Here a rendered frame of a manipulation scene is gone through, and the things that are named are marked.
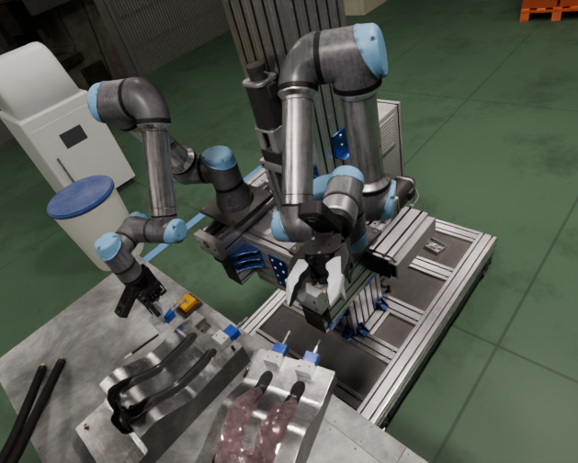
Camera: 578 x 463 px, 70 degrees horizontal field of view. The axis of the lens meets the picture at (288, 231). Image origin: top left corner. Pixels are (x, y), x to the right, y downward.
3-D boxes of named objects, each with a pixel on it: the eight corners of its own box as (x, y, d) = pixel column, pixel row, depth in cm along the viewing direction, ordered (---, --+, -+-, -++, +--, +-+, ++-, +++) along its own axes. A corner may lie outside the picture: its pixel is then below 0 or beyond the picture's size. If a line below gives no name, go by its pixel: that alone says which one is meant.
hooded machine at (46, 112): (140, 181, 418) (60, 39, 328) (85, 217, 390) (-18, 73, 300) (109, 165, 462) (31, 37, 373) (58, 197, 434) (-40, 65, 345)
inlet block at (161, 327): (183, 301, 149) (176, 292, 146) (190, 307, 146) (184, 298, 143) (154, 328, 144) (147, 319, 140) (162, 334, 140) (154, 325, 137)
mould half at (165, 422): (204, 324, 152) (190, 302, 144) (250, 361, 136) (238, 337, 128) (85, 436, 130) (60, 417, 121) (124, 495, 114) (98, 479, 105)
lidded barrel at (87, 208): (132, 225, 361) (96, 167, 323) (160, 245, 330) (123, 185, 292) (82, 259, 340) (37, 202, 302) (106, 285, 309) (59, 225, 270)
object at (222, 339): (244, 319, 142) (240, 309, 139) (255, 325, 139) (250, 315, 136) (217, 346, 136) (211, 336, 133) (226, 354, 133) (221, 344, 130)
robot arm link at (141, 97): (177, 76, 120) (193, 240, 129) (146, 80, 124) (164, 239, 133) (152, 69, 109) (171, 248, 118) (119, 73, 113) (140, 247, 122)
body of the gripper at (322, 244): (351, 286, 74) (360, 239, 82) (338, 253, 68) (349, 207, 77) (311, 287, 77) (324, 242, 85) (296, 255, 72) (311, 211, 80)
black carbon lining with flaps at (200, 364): (194, 333, 142) (183, 317, 135) (222, 357, 132) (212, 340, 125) (107, 414, 126) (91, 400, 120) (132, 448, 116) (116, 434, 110)
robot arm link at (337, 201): (352, 191, 80) (313, 197, 83) (348, 207, 76) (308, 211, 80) (362, 220, 84) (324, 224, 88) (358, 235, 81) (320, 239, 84)
